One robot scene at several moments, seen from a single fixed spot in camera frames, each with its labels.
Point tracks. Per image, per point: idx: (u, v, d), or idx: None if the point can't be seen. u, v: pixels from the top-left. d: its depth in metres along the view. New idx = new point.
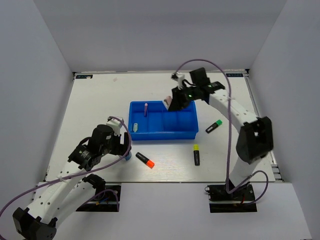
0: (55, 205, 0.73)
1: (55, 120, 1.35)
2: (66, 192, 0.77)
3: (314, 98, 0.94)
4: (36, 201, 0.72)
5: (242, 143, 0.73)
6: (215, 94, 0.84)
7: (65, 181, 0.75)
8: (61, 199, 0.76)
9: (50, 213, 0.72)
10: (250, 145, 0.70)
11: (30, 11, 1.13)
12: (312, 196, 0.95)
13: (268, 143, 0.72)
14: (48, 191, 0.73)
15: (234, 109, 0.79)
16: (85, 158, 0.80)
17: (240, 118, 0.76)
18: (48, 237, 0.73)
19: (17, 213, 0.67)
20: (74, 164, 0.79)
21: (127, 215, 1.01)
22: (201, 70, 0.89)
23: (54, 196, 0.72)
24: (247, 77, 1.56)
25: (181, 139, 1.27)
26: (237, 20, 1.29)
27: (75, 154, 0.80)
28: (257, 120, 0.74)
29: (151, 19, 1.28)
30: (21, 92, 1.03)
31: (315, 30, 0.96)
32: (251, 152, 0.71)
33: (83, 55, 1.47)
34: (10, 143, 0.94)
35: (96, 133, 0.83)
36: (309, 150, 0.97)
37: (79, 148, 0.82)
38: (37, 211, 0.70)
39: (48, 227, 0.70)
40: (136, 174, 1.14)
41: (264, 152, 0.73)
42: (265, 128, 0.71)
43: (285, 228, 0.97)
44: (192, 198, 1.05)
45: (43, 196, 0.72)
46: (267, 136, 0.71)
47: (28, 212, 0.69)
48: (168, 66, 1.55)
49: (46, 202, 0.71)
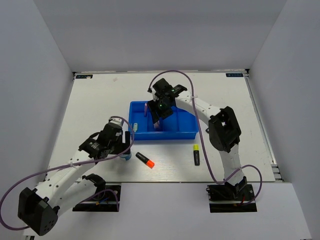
0: (62, 190, 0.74)
1: (55, 120, 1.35)
2: (73, 179, 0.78)
3: (314, 99, 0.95)
4: (44, 183, 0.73)
5: (214, 136, 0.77)
6: (181, 98, 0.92)
7: (75, 168, 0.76)
8: (68, 185, 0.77)
9: (56, 197, 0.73)
10: (220, 134, 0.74)
11: (30, 10, 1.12)
12: (312, 196, 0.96)
13: (236, 129, 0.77)
14: (58, 175, 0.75)
15: (200, 106, 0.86)
16: (95, 148, 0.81)
17: (207, 112, 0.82)
18: (48, 225, 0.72)
19: (26, 191, 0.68)
20: (83, 153, 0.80)
21: (128, 215, 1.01)
22: (162, 81, 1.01)
23: (63, 179, 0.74)
24: (247, 77, 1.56)
25: (181, 140, 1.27)
26: (237, 20, 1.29)
27: (85, 145, 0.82)
28: (221, 111, 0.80)
29: (151, 19, 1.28)
30: (21, 93, 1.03)
31: (315, 31, 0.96)
32: (223, 140, 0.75)
33: (83, 54, 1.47)
34: (10, 144, 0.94)
35: (107, 128, 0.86)
36: (308, 150, 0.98)
37: (89, 139, 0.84)
38: (45, 192, 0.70)
39: (52, 211, 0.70)
40: (136, 173, 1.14)
41: (233, 137, 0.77)
42: (230, 116, 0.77)
43: (285, 228, 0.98)
44: (193, 199, 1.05)
45: (52, 179, 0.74)
46: (232, 123, 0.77)
47: (35, 193, 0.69)
48: (168, 66, 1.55)
49: (55, 185, 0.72)
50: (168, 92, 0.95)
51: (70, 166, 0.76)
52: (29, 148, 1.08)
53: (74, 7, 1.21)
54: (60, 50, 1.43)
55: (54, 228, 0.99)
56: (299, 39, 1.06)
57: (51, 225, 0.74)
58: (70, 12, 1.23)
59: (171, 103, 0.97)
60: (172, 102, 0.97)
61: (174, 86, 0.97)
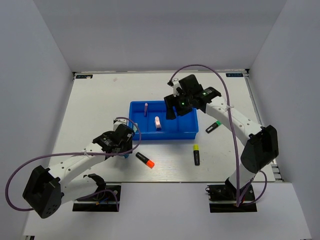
0: (72, 175, 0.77)
1: (55, 120, 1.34)
2: (84, 168, 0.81)
3: (314, 98, 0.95)
4: (57, 165, 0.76)
5: (248, 156, 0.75)
6: (215, 105, 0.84)
7: (88, 156, 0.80)
8: (78, 172, 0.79)
9: (66, 180, 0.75)
10: (257, 158, 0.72)
11: (30, 10, 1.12)
12: (312, 196, 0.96)
13: (273, 151, 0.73)
14: (71, 160, 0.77)
15: (236, 119, 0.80)
16: (107, 144, 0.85)
17: (245, 129, 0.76)
18: (50, 209, 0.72)
19: (39, 169, 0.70)
20: (97, 146, 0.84)
21: (128, 215, 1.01)
22: (191, 78, 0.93)
23: (75, 165, 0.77)
24: (247, 77, 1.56)
25: (181, 139, 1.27)
26: (237, 20, 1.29)
27: (99, 139, 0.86)
28: (261, 129, 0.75)
29: (151, 19, 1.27)
30: (21, 93, 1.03)
31: (315, 30, 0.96)
32: (258, 163, 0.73)
33: (83, 54, 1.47)
34: (10, 144, 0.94)
35: (122, 128, 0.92)
36: (308, 150, 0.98)
37: (102, 135, 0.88)
38: (58, 172, 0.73)
39: (59, 194, 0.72)
40: (137, 173, 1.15)
41: (269, 159, 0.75)
42: (272, 139, 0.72)
43: (285, 228, 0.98)
44: (193, 198, 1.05)
45: (65, 163, 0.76)
46: (272, 144, 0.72)
47: (48, 172, 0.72)
48: (168, 66, 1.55)
49: (67, 168, 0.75)
50: (200, 95, 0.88)
51: (84, 154, 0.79)
52: (29, 148, 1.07)
53: (74, 7, 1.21)
54: (60, 50, 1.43)
55: (54, 228, 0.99)
56: (299, 39, 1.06)
57: (52, 210, 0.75)
58: (70, 12, 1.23)
59: (200, 107, 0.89)
60: (201, 107, 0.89)
61: (206, 89, 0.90)
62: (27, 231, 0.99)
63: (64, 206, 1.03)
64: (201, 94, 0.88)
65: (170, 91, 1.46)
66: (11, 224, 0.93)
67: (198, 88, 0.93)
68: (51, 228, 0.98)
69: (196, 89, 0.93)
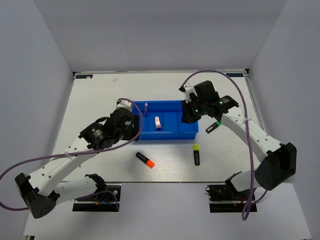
0: (56, 179, 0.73)
1: (55, 120, 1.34)
2: (70, 169, 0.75)
3: (314, 98, 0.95)
4: (38, 171, 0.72)
5: (264, 173, 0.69)
6: (232, 116, 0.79)
7: (71, 158, 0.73)
8: (64, 174, 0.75)
9: (50, 186, 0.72)
10: (274, 176, 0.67)
11: (30, 10, 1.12)
12: (312, 196, 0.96)
13: (291, 170, 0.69)
14: (52, 164, 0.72)
15: (254, 133, 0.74)
16: (97, 137, 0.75)
17: (262, 145, 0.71)
18: (46, 209, 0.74)
19: (19, 179, 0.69)
20: (83, 142, 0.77)
21: (128, 215, 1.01)
22: (208, 86, 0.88)
23: (56, 170, 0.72)
24: (247, 77, 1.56)
25: (182, 139, 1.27)
26: (237, 20, 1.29)
27: (88, 132, 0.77)
28: (280, 146, 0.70)
29: (152, 19, 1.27)
30: (21, 93, 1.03)
31: (315, 30, 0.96)
32: (274, 181, 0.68)
33: (83, 54, 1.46)
34: (10, 145, 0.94)
35: (116, 116, 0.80)
36: (308, 150, 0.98)
37: (93, 125, 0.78)
38: (37, 181, 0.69)
39: (45, 199, 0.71)
40: (137, 173, 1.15)
41: (285, 177, 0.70)
42: (291, 157, 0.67)
43: (285, 228, 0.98)
44: (193, 198, 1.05)
45: (46, 168, 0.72)
46: (291, 162, 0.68)
47: (28, 181, 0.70)
48: (168, 66, 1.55)
49: (47, 175, 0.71)
50: (216, 103, 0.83)
51: (65, 156, 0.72)
52: (29, 148, 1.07)
53: (74, 7, 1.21)
54: (60, 50, 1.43)
55: (54, 228, 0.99)
56: (299, 39, 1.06)
57: (48, 210, 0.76)
58: (70, 12, 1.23)
59: (215, 115, 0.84)
60: (215, 115, 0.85)
61: (223, 98, 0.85)
62: (27, 231, 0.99)
63: (64, 206, 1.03)
64: (218, 102, 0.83)
65: (170, 91, 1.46)
66: (11, 225, 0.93)
67: (214, 96, 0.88)
68: (51, 228, 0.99)
69: (212, 96, 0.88)
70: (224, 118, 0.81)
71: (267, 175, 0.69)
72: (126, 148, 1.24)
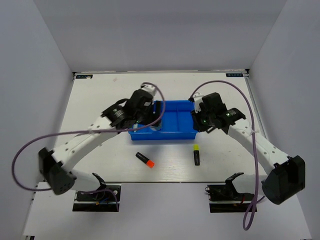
0: (79, 155, 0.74)
1: (55, 120, 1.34)
2: (92, 146, 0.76)
3: (314, 98, 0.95)
4: (62, 146, 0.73)
5: (271, 186, 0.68)
6: (240, 128, 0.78)
7: (94, 135, 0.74)
8: (86, 151, 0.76)
9: (73, 162, 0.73)
10: (282, 189, 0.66)
11: (30, 10, 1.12)
12: (312, 196, 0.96)
13: (300, 184, 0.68)
14: (75, 139, 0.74)
15: (261, 145, 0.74)
16: (119, 117, 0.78)
17: (269, 158, 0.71)
18: (65, 187, 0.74)
19: (43, 153, 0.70)
20: (105, 120, 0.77)
21: (128, 215, 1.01)
22: (215, 97, 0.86)
23: (80, 145, 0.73)
24: (247, 77, 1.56)
25: (182, 139, 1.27)
26: (237, 20, 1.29)
27: (109, 112, 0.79)
28: (288, 160, 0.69)
29: (151, 19, 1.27)
30: (20, 93, 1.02)
31: (315, 30, 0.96)
32: (282, 195, 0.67)
33: (83, 54, 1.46)
34: (9, 144, 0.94)
35: (135, 96, 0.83)
36: (308, 150, 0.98)
37: (114, 107, 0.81)
38: (61, 155, 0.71)
39: (67, 175, 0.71)
40: (137, 173, 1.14)
41: (294, 191, 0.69)
42: (299, 171, 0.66)
43: (284, 228, 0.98)
44: (193, 198, 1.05)
45: (69, 144, 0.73)
46: (299, 176, 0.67)
47: (51, 155, 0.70)
48: (168, 66, 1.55)
49: (71, 150, 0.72)
50: (223, 115, 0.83)
51: (89, 132, 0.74)
52: (29, 148, 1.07)
53: (74, 7, 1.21)
54: (60, 50, 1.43)
55: (54, 228, 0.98)
56: (299, 39, 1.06)
57: (68, 187, 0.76)
58: (70, 12, 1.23)
59: (222, 127, 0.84)
60: (223, 127, 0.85)
61: (230, 109, 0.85)
62: (27, 231, 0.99)
63: (65, 206, 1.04)
64: (225, 114, 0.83)
65: (170, 91, 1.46)
66: (11, 225, 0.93)
67: (221, 107, 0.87)
68: (51, 228, 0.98)
69: (219, 108, 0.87)
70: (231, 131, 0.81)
71: (274, 188, 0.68)
72: (126, 148, 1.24)
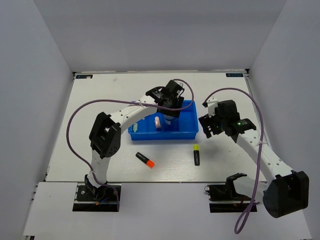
0: (128, 123, 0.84)
1: (55, 120, 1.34)
2: (138, 118, 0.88)
3: (314, 98, 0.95)
4: (116, 113, 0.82)
5: (271, 198, 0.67)
6: (248, 137, 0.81)
7: (142, 107, 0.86)
8: (133, 121, 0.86)
9: (124, 127, 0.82)
10: (281, 203, 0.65)
11: (30, 10, 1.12)
12: (312, 195, 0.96)
13: (302, 201, 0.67)
14: (128, 109, 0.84)
15: (266, 156, 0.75)
16: (159, 98, 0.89)
17: (272, 169, 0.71)
18: (112, 151, 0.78)
19: (103, 114, 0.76)
20: (150, 98, 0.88)
21: (127, 215, 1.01)
22: (231, 104, 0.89)
23: (132, 114, 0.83)
24: (247, 77, 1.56)
25: (181, 139, 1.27)
26: (237, 20, 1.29)
27: (151, 93, 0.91)
28: (291, 174, 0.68)
29: (151, 19, 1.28)
30: (20, 93, 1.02)
31: (314, 31, 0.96)
32: (282, 209, 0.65)
33: (82, 54, 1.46)
34: (10, 144, 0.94)
35: (171, 83, 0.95)
36: (308, 150, 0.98)
37: (154, 89, 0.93)
38: (117, 118, 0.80)
39: (120, 137, 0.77)
40: (137, 173, 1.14)
41: (295, 208, 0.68)
42: (302, 187, 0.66)
43: (285, 228, 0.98)
44: (193, 198, 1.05)
45: (123, 111, 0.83)
46: (302, 193, 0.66)
47: (110, 117, 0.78)
48: (168, 66, 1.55)
49: (125, 116, 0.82)
50: (234, 124, 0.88)
51: (139, 104, 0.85)
52: (29, 148, 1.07)
53: (74, 7, 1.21)
54: (60, 50, 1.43)
55: (54, 228, 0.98)
56: (299, 39, 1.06)
57: (113, 152, 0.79)
58: (70, 12, 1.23)
59: (232, 135, 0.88)
60: (232, 135, 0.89)
61: (242, 119, 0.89)
62: (27, 231, 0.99)
63: (65, 206, 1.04)
64: (236, 124, 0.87)
65: None
66: (11, 225, 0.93)
67: (235, 115, 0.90)
68: (51, 228, 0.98)
69: (232, 116, 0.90)
70: (240, 141, 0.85)
71: (274, 200, 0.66)
72: (126, 148, 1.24)
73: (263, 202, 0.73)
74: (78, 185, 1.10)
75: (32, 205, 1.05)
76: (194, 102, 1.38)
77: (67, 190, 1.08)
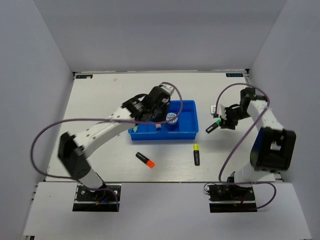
0: (98, 142, 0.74)
1: (55, 120, 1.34)
2: (110, 134, 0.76)
3: (314, 98, 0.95)
4: (83, 132, 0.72)
5: (256, 146, 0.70)
6: (256, 103, 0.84)
7: (114, 124, 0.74)
8: (104, 139, 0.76)
9: (91, 148, 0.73)
10: (262, 150, 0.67)
11: (30, 10, 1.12)
12: (312, 195, 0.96)
13: (285, 159, 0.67)
14: (97, 127, 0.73)
15: (265, 116, 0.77)
16: (138, 109, 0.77)
17: (266, 123, 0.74)
18: (81, 172, 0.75)
19: (65, 137, 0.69)
20: (125, 111, 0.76)
21: (127, 215, 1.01)
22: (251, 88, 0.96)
23: (100, 133, 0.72)
24: (247, 77, 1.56)
25: (182, 139, 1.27)
26: (237, 20, 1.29)
27: (129, 104, 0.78)
28: (282, 130, 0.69)
29: (151, 19, 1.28)
30: (20, 93, 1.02)
31: (314, 31, 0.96)
32: (261, 155, 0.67)
33: (83, 54, 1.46)
34: (9, 144, 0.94)
35: (155, 92, 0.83)
36: (308, 149, 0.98)
37: (134, 98, 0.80)
38: (82, 141, 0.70)
39: (85, 160, 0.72)
40: (137, 173, 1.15)
41: (277, 166, 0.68)
42: (286, 141, 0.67)
43: (284, 228, 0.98)
44: (193, 198, 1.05)
45: (90, 130, 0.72)
46: (286, 149, 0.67)
47: (73, 139, 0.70)
48: (168, 65, 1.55)
49: (92, 136, 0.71)
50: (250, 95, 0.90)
51: (110, 121, 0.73)
52: (29, 147, 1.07)
53: (74, 7, 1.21)
54: (60, 50, 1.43)
55: (54, 228, 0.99)
56: (299, 39, 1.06)
57: (83, 174, 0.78)
58: (70, 12, 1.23)
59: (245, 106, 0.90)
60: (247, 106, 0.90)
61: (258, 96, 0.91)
62: (27, 231, 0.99)
63: (65, 206, 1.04)
64: (252, 95, 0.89)
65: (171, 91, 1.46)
66: (11, 225, 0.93)
67: None
68: (51, 228, 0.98)
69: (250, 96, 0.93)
70: (250, 108, 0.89)
71: (257, 148, 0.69)
72: (126, 148, 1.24)
73: (250, 157, 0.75)
74: (78, 185, 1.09)
75: (32, 205, 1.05)
76: (194, 102, 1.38)
77: (67, 190, 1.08)
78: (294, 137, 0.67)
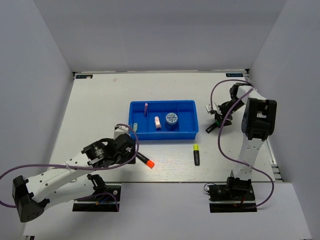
0: (52, 188, 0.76)
1: (55, 120, 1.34)
2: (66, 181, 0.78)
3: (314, 98, 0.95)
4: (37, 176, 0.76)
5: (245, 116, 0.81)
6: (243, 87, 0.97)
7: (70, 170, 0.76)
8: (59, 185, 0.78)
9: (44, 193, 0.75)
10: (249, 117, 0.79)
11: (30, 11, 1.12)
12: (312, 195, 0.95)
13: (269, 123, 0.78)
14: (51, 173, 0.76)
15: (252, 95, 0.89)
16: (98, 155, 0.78)
17: None
18: (34, 214, 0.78)
19: (17, 181, 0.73)
20: (85, 158, 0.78)
21: (127, 215, 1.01)
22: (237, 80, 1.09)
23: (53, 180, 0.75)
24: (247, 77, 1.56)
25: (182, 139, 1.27)
26: (237, 20, 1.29)
27: (90, 149, 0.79)
28: (266, 102, 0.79)
29: (152, 20, 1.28)
30: (20, 93, 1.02)
31: (314, 31, 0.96)
32: (250, 122, 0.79)
33: (83, 54, 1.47)
34: (10, 144, 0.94)
35: (120, 139, 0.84)
36: (308, 150, 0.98)
37: (96, 144, 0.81)
38: (34, 186, 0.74)
39: (36, 206, 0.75)
40: (137, 174, 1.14)
41: (263, 130, 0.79)
42: (269, 109, 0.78)
43: (285, 229, 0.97)
44: (193, 198, 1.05)
45: (44, 176, 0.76)
46: (269, 115, 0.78)
47: (25, 184, 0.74)
48: (168, 65, 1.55)
49: (45, 183, 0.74)
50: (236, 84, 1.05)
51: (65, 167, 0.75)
52: (29, 147, 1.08)
53: (74, 7, 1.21)
54: (60, 50, 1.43)
55: (54, 228, 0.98)
56: (299, 39, 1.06)
57: (37, 215, 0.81)
58: (70, 13, 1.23)
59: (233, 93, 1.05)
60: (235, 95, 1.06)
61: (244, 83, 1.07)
62: (27, 231, 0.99)
63: (65, 206, 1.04)
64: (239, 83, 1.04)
65: (171, 91, 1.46)
66: (11, 224, 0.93)
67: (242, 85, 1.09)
68: (50, 228, 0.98)
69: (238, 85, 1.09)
70: (239, 94, 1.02)
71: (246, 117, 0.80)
72: None
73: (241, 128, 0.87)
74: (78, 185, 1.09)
75: None
76: (194, 102, 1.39)
77: None
78: (275, 104, 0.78)
